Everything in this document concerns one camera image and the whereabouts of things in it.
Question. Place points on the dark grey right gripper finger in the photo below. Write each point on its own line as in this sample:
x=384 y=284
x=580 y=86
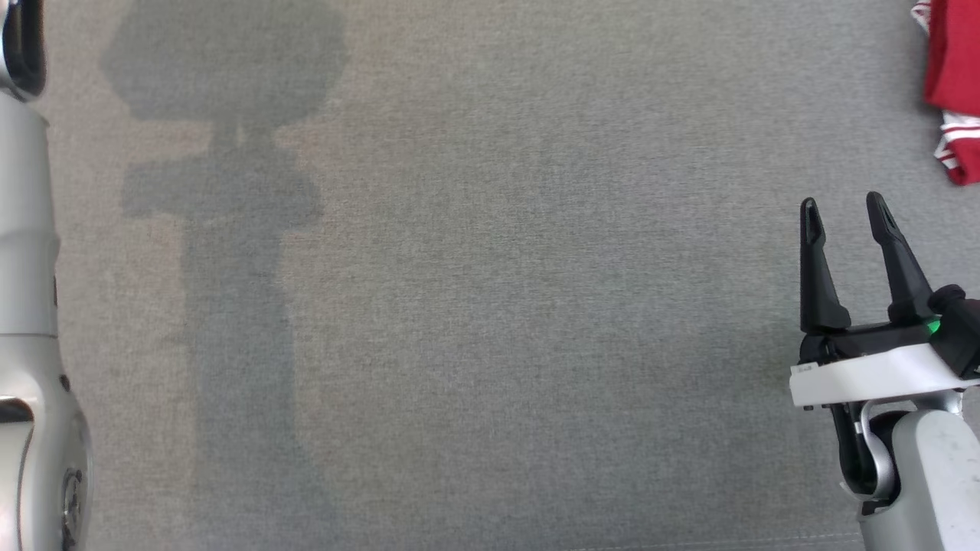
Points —
x=899 y=260
x=819 y=291

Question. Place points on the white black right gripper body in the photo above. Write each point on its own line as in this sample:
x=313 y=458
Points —
x=865 y=375

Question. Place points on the red basketball jersey white trim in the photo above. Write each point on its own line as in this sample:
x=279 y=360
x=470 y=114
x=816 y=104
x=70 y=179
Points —
x=957 y=61

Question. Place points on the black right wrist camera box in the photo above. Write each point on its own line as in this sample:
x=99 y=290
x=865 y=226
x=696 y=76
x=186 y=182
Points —
x=961 y=329

